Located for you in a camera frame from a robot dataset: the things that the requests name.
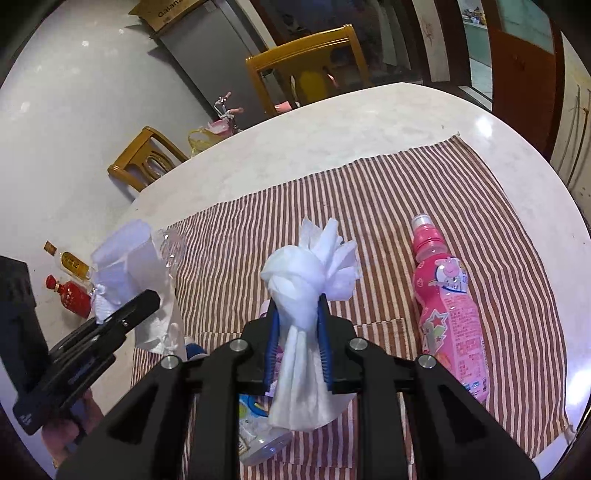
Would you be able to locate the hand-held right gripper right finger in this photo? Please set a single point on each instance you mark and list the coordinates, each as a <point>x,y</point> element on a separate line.
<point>324,341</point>

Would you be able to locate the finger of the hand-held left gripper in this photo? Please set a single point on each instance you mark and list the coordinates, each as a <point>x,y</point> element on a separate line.
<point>138,307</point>
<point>76,333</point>

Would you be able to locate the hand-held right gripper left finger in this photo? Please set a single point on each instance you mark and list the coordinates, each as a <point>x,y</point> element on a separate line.
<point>272,332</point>

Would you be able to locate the knotted white tissue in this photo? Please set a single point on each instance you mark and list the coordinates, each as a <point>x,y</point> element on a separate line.
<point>295,286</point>

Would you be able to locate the person's left hand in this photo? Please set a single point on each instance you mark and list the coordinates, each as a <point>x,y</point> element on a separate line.
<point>60,438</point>

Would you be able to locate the red liquor bottle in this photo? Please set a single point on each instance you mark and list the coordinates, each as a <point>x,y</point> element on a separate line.
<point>74,297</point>

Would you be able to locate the clear liquor bottle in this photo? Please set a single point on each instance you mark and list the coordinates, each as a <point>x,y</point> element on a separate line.
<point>74,263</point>

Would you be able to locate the blue drink bottle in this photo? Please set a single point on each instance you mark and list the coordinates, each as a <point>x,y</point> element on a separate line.
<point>258,443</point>

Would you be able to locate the pink drink bottle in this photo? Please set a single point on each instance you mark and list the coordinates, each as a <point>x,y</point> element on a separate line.
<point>438,286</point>

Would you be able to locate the red striped cloth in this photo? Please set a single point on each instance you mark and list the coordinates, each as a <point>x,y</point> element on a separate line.
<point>369,207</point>

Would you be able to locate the wooden chair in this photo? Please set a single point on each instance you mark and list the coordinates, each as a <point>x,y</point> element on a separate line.
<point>295,50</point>
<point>138,159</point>

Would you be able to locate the yellow plastic bag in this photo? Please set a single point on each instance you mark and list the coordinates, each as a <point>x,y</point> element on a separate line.
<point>201,141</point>

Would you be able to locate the pink tricycle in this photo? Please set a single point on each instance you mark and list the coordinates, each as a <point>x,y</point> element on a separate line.
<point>226,115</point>

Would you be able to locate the yellow plastic object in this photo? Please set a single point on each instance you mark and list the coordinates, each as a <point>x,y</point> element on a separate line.
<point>311,83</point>

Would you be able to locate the grey refrigerator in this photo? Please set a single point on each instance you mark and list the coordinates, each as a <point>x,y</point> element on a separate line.
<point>212,50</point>

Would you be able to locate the large cardboard box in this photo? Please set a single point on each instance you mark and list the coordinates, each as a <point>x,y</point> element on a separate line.
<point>161,11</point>

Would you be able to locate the dark glass sliding door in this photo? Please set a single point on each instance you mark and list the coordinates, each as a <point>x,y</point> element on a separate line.
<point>369,27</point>

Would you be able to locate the thin metal rods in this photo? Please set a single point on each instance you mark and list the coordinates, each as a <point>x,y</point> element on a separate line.
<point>577,110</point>

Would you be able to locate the wooden glass-panel partition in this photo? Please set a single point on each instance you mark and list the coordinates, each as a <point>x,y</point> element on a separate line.
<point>521,55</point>

